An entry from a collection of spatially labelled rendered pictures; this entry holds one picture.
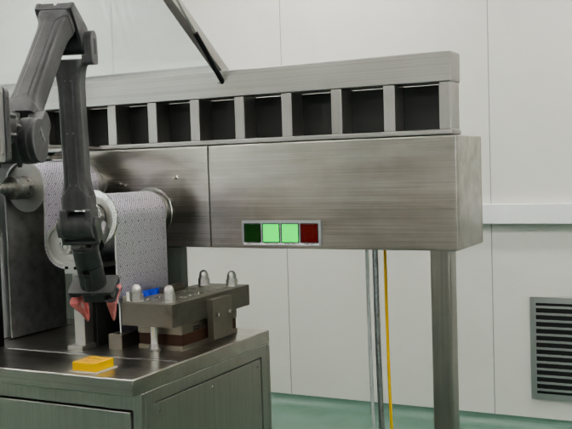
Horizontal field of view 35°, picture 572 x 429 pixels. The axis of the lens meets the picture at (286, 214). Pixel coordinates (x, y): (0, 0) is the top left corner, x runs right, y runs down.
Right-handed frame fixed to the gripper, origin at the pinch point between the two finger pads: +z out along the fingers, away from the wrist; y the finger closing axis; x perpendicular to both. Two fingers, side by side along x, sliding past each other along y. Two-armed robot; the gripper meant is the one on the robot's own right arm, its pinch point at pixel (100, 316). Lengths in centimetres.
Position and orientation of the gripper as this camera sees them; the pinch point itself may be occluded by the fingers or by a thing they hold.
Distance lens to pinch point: 208.1
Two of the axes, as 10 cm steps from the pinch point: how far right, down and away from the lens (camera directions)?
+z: 0.7, 8.4, 5.4
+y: -10.0, 0.3, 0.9
